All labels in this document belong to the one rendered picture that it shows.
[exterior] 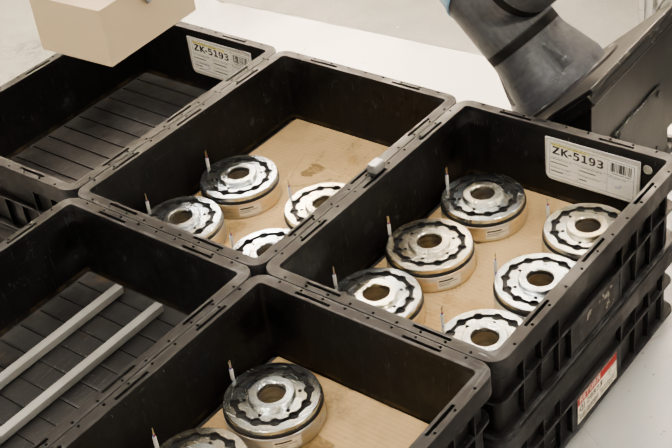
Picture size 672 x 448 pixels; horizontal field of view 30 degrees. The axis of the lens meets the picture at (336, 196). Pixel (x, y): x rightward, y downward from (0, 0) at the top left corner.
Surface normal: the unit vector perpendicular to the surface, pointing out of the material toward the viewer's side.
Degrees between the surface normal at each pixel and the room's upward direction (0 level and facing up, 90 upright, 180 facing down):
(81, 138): 0
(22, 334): 0
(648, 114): 90
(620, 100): 90
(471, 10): 92
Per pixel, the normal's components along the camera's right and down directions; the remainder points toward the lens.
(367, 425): -0.12, -0.82
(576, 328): 0.79, 0.27
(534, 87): -0.60, 0.15
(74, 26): -0.56, 0.53
